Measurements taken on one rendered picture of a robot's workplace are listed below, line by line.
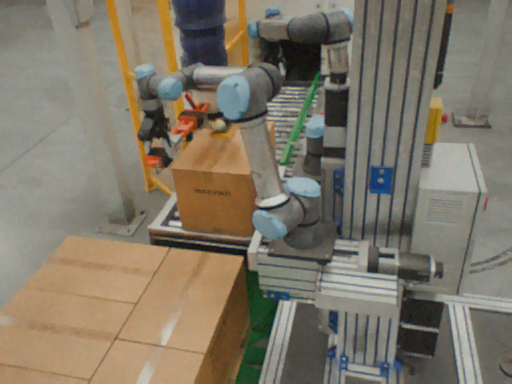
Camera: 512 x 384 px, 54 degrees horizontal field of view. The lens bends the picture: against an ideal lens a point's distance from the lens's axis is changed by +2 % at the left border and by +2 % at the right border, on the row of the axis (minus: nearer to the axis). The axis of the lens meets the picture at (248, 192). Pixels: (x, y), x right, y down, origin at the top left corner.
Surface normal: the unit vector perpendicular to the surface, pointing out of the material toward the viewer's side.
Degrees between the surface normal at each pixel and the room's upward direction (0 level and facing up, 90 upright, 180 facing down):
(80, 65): 90
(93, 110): 90
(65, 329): 0
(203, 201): 90
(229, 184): 90
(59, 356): 0
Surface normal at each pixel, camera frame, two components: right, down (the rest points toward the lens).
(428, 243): -0.23, 0.55
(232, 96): -0.70, 0.32
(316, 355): -0.07, -0.84
